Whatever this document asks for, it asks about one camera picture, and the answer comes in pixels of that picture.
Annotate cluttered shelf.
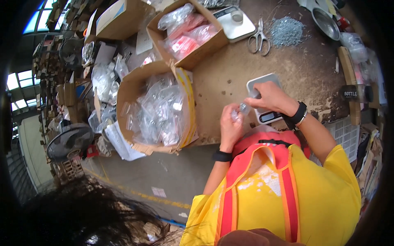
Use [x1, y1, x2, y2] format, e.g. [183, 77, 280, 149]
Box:
[32, 34, 93, 123]

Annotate heap of clear plastic bags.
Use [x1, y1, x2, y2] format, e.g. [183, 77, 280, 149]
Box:
[88, 54, 130, 134]

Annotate wooden pallet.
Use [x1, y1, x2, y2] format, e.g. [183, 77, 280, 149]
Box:
[57, 158, 84, 182]

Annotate grey digital scale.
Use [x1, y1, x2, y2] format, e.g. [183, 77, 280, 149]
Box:
[246, 73, 285, 125]

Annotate white grid sheet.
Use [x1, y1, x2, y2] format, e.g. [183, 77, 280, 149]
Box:
[135, 29, 154, 56]

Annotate small white cup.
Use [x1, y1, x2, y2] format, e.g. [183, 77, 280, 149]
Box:
[230, 10, 244, 24]

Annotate white plastic crate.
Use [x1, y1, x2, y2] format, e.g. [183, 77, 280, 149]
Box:
[309, 115, 360, 167]

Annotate closed cardboard box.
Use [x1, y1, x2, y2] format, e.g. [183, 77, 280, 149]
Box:
[95, 0, 156, 41]

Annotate dark small fan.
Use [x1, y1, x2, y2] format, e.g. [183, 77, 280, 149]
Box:
[59, 38, 84, 67]

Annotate person's body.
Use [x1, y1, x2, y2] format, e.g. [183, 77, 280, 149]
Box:
[18, 124, 362, 246]

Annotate black floor fan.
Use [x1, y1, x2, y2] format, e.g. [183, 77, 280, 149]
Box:
[46, 123, 95, 164]

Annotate person's left hand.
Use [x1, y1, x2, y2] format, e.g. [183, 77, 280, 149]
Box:
[219, 103, 247, 152]

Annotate black wrist band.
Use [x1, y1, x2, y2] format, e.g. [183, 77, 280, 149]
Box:
[212, 150, 233, 163]
[282, 101, 308, 130]

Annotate silver scissors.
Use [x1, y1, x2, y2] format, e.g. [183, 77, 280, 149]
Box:
[247, 18, 271, 57]

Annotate heap of flat cardboard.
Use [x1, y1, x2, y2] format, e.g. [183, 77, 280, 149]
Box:
[356, 122, 384, 199]

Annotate pile of silver screws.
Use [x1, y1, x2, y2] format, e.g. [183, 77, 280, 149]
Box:
[267, 16, 306, 48]

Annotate white digital scale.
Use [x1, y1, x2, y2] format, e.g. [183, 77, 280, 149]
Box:
[212, 6, 257, 43]

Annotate cardboard box of red packets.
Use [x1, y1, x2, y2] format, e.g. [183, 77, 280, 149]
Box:
[146, 0, 230, 71]

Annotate black labelled bottle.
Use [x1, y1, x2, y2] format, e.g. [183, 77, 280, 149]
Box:
[340, 84, 374, 103]

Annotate stack of white papers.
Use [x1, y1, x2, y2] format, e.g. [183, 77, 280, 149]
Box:
[104, 121, 147, 162]

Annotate small clear plastic bag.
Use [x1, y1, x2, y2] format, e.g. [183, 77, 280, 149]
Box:
[231, 89, 262, 122]

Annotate cardboard box of clear bags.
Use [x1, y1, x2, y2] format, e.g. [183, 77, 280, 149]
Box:
[116, 60, 199, 156]

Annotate metal bowl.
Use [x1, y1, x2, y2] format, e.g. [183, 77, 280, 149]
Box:
[311, 7, 341, 41]

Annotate wooden plank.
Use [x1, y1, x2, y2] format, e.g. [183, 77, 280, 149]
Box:
[337, 46, 361, 126]

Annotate person's right hand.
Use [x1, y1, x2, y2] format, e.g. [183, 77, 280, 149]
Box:
[244, 81, 299, 117]

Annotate round metal dial scale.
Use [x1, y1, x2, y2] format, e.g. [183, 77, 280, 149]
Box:
[81, 41, 95, 67]

